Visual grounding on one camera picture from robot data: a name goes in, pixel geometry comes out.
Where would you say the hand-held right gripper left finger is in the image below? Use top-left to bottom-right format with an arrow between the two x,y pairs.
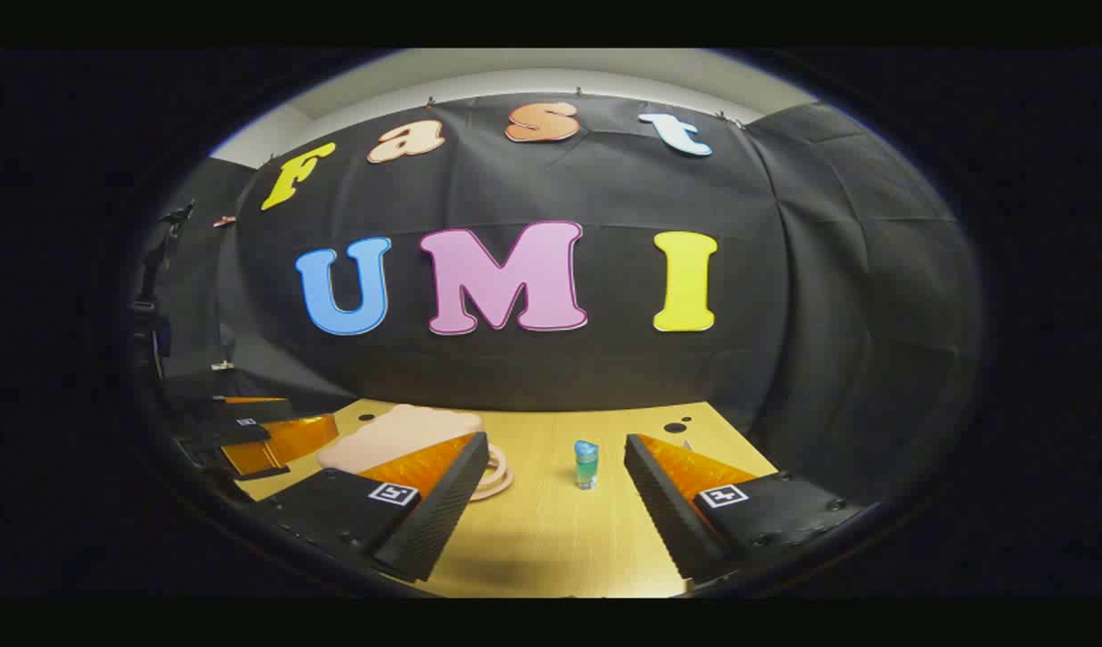
250,431 -> 491,583

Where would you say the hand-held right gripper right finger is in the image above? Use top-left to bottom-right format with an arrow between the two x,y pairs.
623,433 -> 880,585

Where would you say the pink suitcase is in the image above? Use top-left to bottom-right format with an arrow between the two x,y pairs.
315,403 -> 516,502

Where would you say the black tripod stand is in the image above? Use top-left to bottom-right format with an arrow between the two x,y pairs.
129,202 -> 197,378

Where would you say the black backdrop cloth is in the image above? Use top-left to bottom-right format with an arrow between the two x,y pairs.
133,90 -> 983,504

